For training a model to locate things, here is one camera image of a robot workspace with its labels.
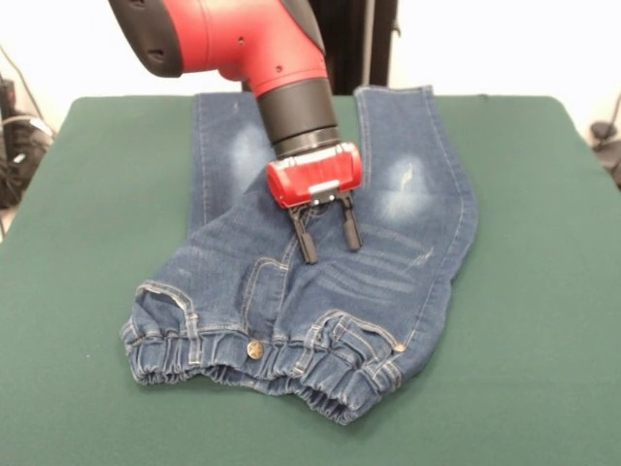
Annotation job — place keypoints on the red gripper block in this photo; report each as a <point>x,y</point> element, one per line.
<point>315,179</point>

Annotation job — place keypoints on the blue denim jeans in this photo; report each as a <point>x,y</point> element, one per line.
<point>339,291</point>

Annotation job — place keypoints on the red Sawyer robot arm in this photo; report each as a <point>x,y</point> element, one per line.
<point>233,39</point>

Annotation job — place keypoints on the dark green tablecloth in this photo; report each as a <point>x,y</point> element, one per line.
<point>97,315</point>

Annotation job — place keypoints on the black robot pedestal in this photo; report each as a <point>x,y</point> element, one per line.
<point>359,48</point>

